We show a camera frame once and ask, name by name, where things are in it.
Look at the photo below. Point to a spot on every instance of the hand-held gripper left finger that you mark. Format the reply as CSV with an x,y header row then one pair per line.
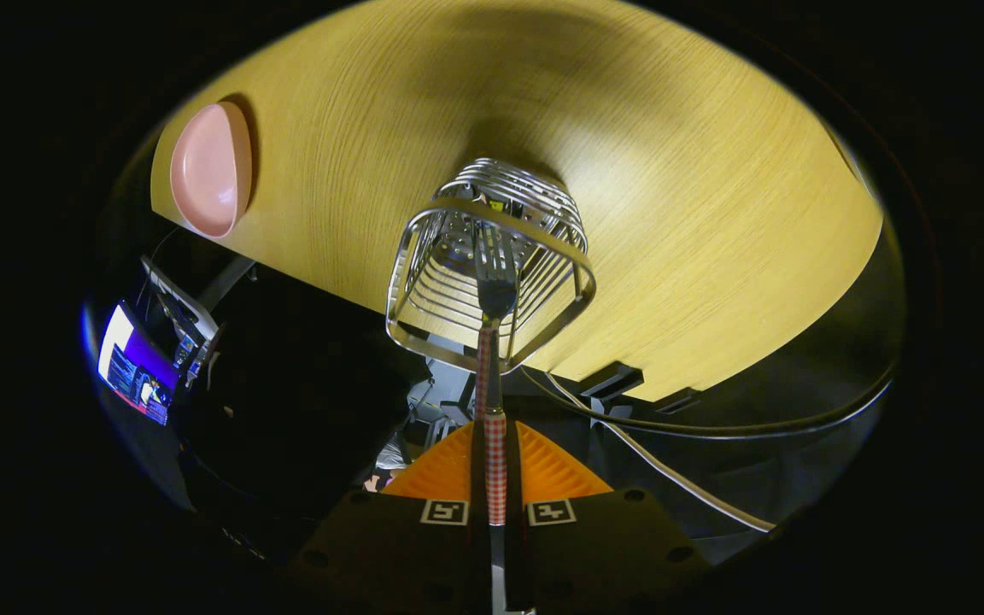
x,y
477,564

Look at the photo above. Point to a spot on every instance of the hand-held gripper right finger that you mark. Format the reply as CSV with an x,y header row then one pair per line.
x,y
519,564

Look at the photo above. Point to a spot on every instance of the black table clamp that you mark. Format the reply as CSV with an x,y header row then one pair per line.
x,y
616,378

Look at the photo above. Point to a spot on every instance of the grey metal stand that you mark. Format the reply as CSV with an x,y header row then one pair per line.
x,y
189,312

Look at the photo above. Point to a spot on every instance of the computer monitor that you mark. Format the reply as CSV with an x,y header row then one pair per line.
x,y
137,367

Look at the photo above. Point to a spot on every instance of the pink oval plate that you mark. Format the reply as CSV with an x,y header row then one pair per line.
x,y
210,171

